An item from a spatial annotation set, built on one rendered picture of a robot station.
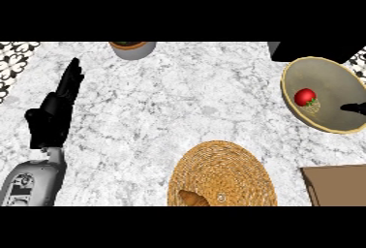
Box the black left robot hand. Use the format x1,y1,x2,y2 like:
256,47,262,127
24,57,86,150

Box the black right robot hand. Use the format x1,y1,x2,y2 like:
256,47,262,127
340,102,366,116

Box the grey bowl with yellow rim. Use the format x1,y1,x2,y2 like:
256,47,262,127
279,56,366,135

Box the red tomato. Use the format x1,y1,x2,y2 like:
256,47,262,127
294,87,319,108

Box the round woven wicker placemat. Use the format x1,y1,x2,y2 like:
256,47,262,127
166,139,279,207

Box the black appliance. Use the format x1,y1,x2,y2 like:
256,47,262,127
266,42,366,65

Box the brown wooden box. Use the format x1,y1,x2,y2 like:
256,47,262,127
299,164,366,207

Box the grey plant pot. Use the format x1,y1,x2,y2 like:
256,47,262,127
110,42,158,61

